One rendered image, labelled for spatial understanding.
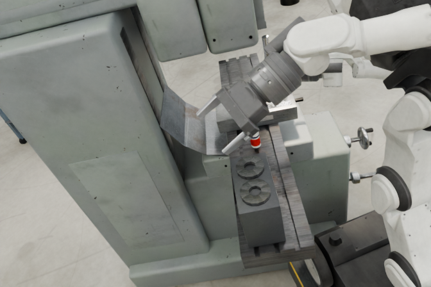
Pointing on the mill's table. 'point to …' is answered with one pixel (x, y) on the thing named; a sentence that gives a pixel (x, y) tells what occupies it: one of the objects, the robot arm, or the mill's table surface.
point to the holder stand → (257, 200)
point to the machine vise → (224, 117)
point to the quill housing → (225, 6)
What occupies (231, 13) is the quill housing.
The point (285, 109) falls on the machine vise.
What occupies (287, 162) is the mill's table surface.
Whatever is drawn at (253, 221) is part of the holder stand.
